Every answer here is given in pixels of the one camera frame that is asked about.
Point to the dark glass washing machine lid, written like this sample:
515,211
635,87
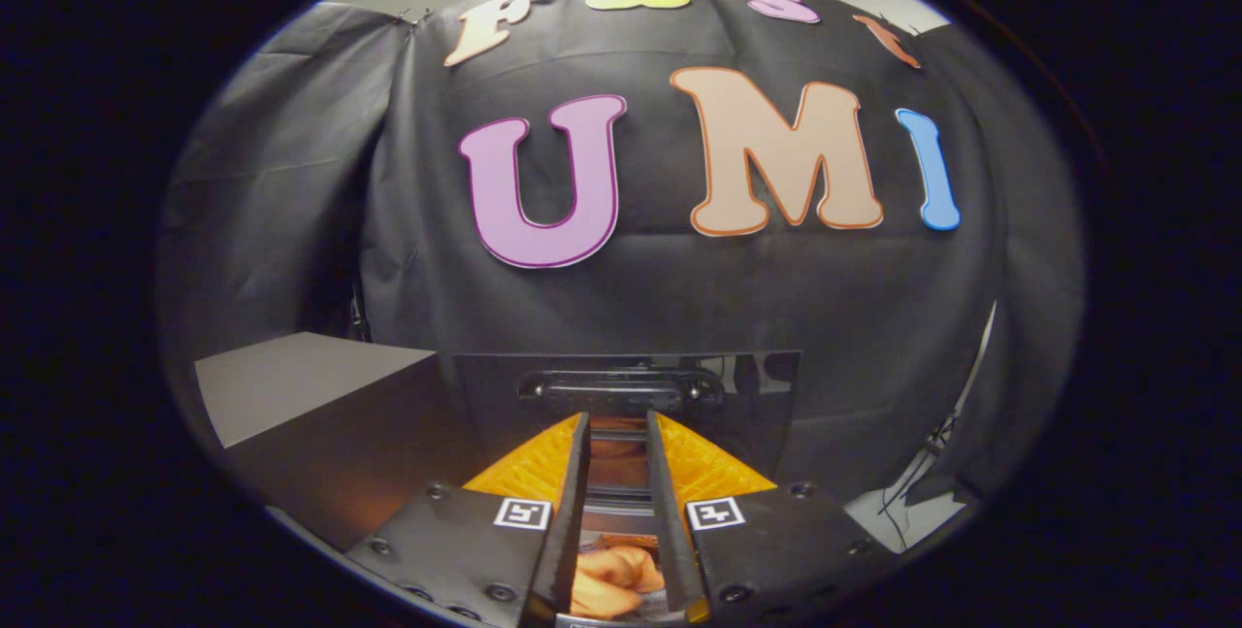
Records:
757,414

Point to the black backdrop cloth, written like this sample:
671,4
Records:
679,298

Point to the dark cabinet with beige door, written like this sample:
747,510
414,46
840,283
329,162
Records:
349,434

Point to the orange garment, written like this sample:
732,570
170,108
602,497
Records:
611,575

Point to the black tripod stand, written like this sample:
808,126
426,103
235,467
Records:
936,439

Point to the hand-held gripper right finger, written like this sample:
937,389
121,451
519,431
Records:
665,512

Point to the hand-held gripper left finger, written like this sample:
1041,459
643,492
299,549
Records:
572,512

